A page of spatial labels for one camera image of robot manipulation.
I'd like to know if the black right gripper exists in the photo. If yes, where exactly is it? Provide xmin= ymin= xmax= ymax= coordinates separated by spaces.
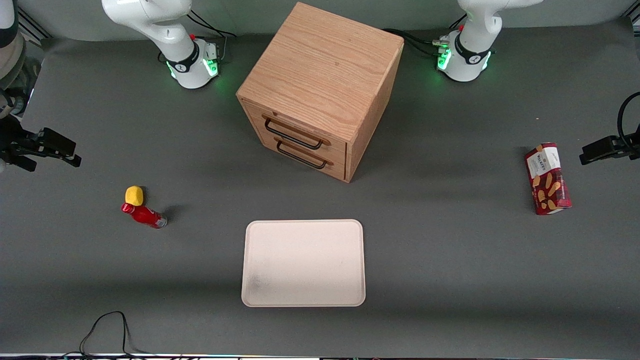
xmin=0 ymin=116 xmax=82 ymax=174

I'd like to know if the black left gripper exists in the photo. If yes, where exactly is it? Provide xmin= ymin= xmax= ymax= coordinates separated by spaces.
xmin=579 ymin=135 xmax=640 ymax=166

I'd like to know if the red coke bottle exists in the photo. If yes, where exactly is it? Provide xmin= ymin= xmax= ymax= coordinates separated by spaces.
xmin=121 ymin=202 xmax=168 ymax=230

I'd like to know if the cream plastic tray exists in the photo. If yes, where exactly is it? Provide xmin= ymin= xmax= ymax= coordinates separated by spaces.
xmin=241 ymin=219 xmax=366 ymax=307

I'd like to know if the red tartan shortbread box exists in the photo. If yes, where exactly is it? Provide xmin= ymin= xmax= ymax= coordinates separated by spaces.
xmin=524 ymin=142 xmax=573 ymax=216

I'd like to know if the yellow toy lemon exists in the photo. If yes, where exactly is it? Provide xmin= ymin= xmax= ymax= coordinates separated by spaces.
xmin=124 ymin=185 xmax=145 ymax=207

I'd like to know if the wooden drawer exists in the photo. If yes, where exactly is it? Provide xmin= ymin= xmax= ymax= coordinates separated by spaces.
xmin=241 ymin=99 xmax=348 ymax=162
xmin=245 ymin=116 xmax=348 ymax=183

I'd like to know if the wooden drawer cabinet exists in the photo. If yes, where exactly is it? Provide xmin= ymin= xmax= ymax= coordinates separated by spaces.
xmin=236 ymin=2 xmax=405 ymax=184

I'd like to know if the black looped gripper cable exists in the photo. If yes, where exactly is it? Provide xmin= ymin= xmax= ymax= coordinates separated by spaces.
xmin=617 ymin=92 xmax=640 ymax=147

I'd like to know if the black aluminium frame rail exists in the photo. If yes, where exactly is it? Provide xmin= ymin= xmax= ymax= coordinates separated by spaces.
xmin=15 ymin=5 xmax=54 ymax=44

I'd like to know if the thin black cable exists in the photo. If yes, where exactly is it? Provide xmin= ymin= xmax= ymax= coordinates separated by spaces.
xmin=78 ymin=310 xmax=151 ymax=359

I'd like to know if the black arm base cable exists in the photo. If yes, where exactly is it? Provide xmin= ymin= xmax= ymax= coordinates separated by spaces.
xmin=382 ymin=14 xmax=469 ymax=57
xmin=186 ymin=9 xmax=237 ymax=63

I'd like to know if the wood and wire drawer handle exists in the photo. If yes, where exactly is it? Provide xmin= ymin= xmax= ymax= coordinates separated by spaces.
xmin=273 ymin=135 xmax=335 ymax=170
xmin=261 ymin=113 xmax=332 ymax=151

